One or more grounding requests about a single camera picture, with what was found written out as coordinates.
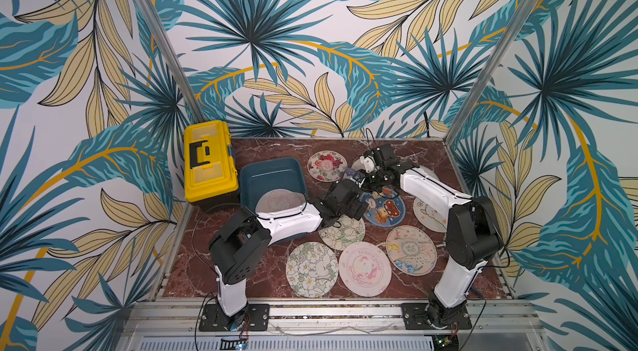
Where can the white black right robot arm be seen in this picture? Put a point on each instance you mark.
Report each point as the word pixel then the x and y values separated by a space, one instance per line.
pixel 472 235

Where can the cream blue doodle coaster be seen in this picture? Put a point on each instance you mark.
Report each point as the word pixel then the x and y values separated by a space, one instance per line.
pixel 411 250

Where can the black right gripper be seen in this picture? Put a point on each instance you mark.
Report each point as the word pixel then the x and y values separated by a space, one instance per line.
pixel 377 180

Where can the unicorn on moon coaster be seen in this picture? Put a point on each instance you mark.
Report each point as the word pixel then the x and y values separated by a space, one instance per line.
pixel 364 165

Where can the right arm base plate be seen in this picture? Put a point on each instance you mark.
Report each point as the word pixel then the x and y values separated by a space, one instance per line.
pixel 432 315

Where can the teal plastic storage box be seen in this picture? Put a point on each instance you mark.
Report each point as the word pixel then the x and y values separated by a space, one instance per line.
pixel 271 176

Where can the cream cat flower coaster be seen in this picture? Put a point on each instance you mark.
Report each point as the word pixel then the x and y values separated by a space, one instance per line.
pixel 428 217

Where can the floral rose coaster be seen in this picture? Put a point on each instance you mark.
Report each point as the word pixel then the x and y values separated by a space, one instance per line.
pixel 326 166

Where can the pink unicorn ring coaster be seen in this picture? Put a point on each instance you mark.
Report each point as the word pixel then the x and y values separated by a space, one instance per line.
pixel 365 269

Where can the dark blue bunny coaster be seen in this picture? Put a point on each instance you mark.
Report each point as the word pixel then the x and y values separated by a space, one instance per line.
pixel 357 176

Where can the green outline bear coaster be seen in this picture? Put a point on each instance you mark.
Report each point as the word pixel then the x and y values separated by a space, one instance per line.
pixel 343 233

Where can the silver aluminium left post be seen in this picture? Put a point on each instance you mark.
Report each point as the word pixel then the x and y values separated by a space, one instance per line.
pixel 157 30

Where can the yellow plastic toolbox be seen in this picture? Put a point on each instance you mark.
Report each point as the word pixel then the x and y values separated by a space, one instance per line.
pixel 210 175

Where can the pink rainbow unicorn coaster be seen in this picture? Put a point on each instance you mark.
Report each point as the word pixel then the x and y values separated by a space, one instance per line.
pixel 279 200

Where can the silver aluminium corner post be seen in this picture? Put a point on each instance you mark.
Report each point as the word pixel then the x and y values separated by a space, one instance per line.
pixel 520 15

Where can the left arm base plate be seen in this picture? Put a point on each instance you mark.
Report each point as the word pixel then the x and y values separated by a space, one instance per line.
pixel 253 317

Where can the blue denim cartoon coaster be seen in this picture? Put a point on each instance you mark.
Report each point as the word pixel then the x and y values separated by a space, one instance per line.
pixel 384 209

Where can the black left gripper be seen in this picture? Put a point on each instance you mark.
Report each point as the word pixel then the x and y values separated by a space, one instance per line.
pixel 357 209

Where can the green white flower coaster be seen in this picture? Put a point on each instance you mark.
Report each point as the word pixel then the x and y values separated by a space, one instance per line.
pixel 311 270

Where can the aluminium front rail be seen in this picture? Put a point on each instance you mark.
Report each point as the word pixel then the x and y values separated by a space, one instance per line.
pixel 178 316

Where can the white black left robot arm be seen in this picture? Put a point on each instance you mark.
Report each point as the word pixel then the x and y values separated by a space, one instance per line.
pixel 239 245

